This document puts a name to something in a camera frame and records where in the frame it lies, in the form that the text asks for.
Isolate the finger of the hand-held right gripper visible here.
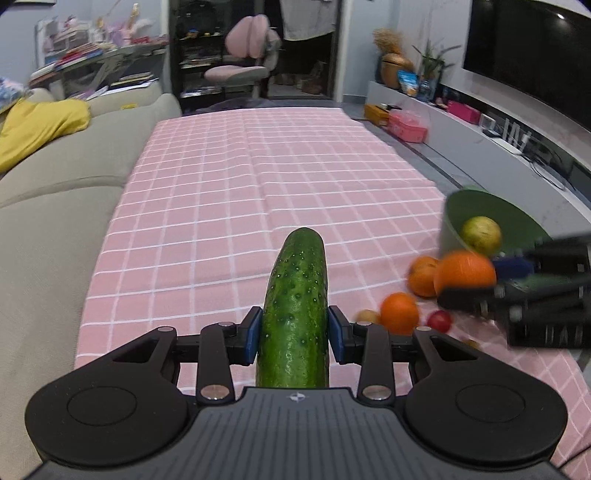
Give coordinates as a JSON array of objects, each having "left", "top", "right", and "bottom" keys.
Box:
[
  {"left": 436, "top": 276, "right": 591, "bottom": 318},
  {"left": 492, "top": 234, "right": 591, "bottom": 280}
]

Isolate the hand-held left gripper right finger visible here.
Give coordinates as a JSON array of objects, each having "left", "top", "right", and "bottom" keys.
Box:
[{"left": 327, "top": 306, "right": 481, "bottom": 404}]

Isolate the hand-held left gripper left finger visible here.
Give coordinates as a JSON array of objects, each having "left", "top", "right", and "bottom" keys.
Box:
[{"left": 111, "top": 306, "right": 264, "bottom": 404}]

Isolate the large orange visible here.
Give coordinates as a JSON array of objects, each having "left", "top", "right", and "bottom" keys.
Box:
[{"left": 433, "top": 250, "right": 498, "bottom": 300}]

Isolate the green bowl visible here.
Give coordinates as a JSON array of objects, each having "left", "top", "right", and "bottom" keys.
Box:
[{"left": 438, "top": 186, "right": 553, "bottom": 265}]

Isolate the green cucumber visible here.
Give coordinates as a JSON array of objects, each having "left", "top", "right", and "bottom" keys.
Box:
[{"left": 255, "top": 227, "right": 331, "bottom": 389}]

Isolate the small red tomato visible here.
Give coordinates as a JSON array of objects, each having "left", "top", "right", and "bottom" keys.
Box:
[{"left": 427, "top": 310, "right": 452, "bottom": 333}]

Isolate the yellow-green pear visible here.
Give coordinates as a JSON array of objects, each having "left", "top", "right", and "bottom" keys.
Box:
[{"left": 462, "top": 216, "right": 502, "bottom": 256}]

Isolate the grey television console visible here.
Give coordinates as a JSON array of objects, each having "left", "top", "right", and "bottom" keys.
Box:
[{"left": 366, "top": 80, "right": 591, "bottom": 243}]

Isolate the white router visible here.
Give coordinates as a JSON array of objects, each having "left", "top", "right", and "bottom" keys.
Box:
[{"left": 496, "top": 117, "right": 539, "bottom": 155}]

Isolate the pink checkered tablecloth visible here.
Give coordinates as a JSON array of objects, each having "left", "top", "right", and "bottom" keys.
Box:
[{"left": 74, "top": 107, "right": 591, "bottom": 469}]

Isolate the magenta box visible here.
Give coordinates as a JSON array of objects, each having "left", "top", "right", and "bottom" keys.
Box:
[{"left": 447, "top": 100, "right": 482, "bottom": 124}]

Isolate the pink storage box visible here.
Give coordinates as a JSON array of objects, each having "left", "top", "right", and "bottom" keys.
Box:
[{"left": 387, "top": 111, "right": 429, "bottom": 144}]

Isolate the orange box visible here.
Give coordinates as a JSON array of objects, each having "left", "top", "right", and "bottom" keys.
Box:
[{"left": 364, "top": 104, "right": 392, "bottom": 127}]

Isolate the blue snack bag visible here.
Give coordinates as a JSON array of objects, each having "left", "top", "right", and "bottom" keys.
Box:
[{"left": 398, "top": 70, "right": 421, "bottom": 97}]

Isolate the black television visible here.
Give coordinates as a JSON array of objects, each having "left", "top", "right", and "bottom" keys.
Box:
[{"left": 463, "top": 0, "right": 591, "bottom": 121}]

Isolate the green potted plant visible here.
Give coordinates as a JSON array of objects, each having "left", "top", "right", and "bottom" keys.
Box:
[{"left": 412, "top": 39, "right": 462, "bottom": 102}]

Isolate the grey sofa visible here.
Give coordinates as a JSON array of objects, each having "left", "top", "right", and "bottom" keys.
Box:
[{"left": 0, "top": 88, "right": 183, "bottom": 480}]

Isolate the brown round vase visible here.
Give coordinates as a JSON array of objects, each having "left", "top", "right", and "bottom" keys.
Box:
[{"left": 381, "top": 52, "right": 415, "bottom": 90}]

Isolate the pink office chair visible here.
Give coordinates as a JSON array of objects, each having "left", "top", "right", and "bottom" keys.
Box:
[{"left": 204, "top": 15, "right": 283, "bottom": 99}]

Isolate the black shelf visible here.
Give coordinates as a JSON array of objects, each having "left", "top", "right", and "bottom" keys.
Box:
[{"left": 168, "top": 0, "right": 232, "bottom": 116}]

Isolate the yellow blanket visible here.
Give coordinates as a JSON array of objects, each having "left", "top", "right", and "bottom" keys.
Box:
[{"left": 0, "top": 98, "right": 91, "bottom": 174}]

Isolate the cluttered desk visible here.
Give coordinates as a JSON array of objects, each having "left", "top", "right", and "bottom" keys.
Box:
[{"left": 28, "top": 2, "right": 169, "bottom": 101}]

